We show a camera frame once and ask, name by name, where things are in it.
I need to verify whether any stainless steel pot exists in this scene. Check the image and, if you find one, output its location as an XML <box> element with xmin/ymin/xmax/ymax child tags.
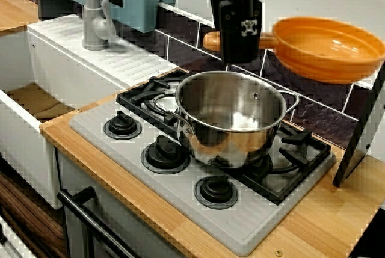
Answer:
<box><xmin>153</xmin><ymin>70</ymin><xmax>301</xmax><ymax>169</ymax></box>

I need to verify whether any orange plastic frying pan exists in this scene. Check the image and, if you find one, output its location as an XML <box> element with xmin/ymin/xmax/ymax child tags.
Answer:
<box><xmin>203</xmin><ymin>16</ymin><xmax>385</xmax><ymax>84</ymax></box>

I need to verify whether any dark tile backsplash panel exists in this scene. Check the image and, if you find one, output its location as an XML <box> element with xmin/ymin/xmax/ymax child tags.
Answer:
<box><xmin>0</xmin><ymin>0</ymin><xmax>385</xmax><ymax>150</ymax></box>

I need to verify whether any grey toy faucet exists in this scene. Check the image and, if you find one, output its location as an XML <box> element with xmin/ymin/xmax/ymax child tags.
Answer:
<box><xmin>81</xmin><ymin>0</ymin><xmax>117</xmax><ymax>51</ymax></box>

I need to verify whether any black stove knob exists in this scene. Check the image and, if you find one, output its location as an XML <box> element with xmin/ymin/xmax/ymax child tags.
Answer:
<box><xmin>194</xmin><ymin>175</ymin><xmax>239</xmax><ymax>210</ymax></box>
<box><xmin>103</xmin><ymin>112</ymin><xmax>143</xmax><ymax>141</ymax></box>
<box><xmin>141</xmin><ymin>135</ymin><xmax>192</xmax><ymax>174</ymax></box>

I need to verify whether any white toy sink basin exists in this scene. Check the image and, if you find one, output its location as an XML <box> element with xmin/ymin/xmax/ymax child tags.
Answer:
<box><xmin>0</xmin><ymin>14</ymin><xmax>180</xmax><ymax>210</ymax></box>

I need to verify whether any black burner grate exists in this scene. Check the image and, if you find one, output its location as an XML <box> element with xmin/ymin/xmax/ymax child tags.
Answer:
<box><xmin>116</xmin><ymin>69</ymin><xmax>332</xmax><ymax>206</ymax></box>

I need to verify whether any black slanted panel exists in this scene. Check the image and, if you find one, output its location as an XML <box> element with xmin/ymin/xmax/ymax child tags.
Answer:
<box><xmin>332</xmin><ymin>62</ymin><xmax>385</xmax><ymax>188</ymax></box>

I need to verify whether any grey stove top panel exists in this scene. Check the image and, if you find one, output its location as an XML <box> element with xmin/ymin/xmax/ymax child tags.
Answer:
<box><xmin>69</xmin><ymin>70</ymin><xmax>337</xmax><ymax>256</ymax></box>

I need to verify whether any brown cardboard sheet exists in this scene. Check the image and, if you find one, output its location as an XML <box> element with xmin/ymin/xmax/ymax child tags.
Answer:
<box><xmin>5</xmin><ymin>82</ymin><xmax>76</xmax><ymax>120</ymax></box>

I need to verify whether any wooden side countertop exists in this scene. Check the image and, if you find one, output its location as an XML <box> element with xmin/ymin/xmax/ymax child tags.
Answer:
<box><xmin>0</xmin><ymin>0</ymin><xmax>40</xmax><ymax>37</ymax></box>

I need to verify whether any white toy oven front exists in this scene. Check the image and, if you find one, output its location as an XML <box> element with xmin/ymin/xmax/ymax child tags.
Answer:
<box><xmin>55</xmin><ymin>149</ymin><xmax>169</xmax><ymax>258</ymax></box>

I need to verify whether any wooden stove countertop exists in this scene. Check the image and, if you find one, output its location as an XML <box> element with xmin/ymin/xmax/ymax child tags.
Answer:
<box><xmin>39</xmin><ymin>68</ymin><xmax>385</xmax><ymax>258</ymax></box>

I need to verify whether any black oven door handle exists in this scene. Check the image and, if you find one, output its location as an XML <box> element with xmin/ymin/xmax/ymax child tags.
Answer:
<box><xmin>57</xmin><ymin>186</ymin><xmax>142</xmax><ymax>258</ymax></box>

